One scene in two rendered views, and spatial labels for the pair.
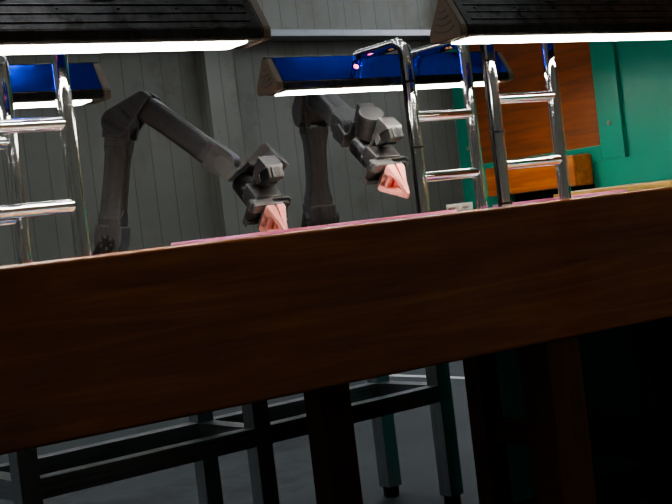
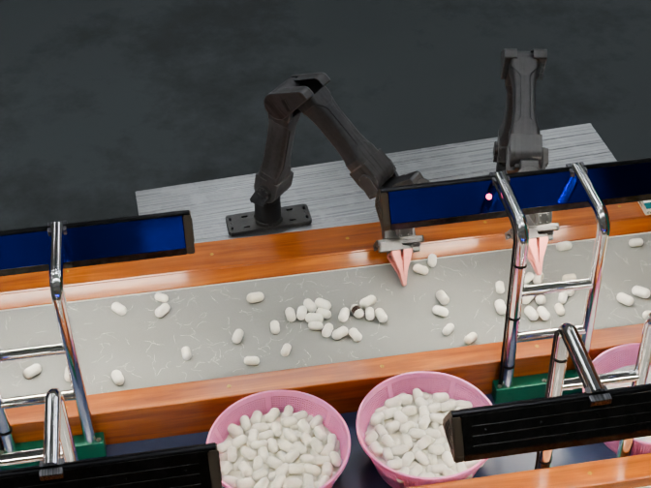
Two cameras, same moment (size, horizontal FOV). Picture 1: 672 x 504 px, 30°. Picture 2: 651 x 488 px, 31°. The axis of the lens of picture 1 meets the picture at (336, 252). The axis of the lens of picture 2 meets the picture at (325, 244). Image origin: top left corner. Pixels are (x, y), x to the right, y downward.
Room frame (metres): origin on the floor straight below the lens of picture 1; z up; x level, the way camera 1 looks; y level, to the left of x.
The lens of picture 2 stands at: (0.86, -0.57, 2.45)
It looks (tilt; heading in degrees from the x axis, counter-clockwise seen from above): 40 degrees down; 26
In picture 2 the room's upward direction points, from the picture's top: 2 degrees counter-clockwise
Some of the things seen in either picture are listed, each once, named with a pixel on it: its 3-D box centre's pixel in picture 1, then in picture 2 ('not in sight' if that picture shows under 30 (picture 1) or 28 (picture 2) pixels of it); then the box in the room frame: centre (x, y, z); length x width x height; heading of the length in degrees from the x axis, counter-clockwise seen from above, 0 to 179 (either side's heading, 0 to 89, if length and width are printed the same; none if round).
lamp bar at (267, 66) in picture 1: (390, 70); (539, 186); (2.65, -0.16, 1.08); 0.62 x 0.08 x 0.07; 124
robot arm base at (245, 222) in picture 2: not in sight; (267, 208); (2.79, 0.51, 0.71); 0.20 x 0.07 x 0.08; 128
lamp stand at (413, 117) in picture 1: (421, 150); (540, 283); (2.58, -0.20, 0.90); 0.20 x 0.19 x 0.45; 124
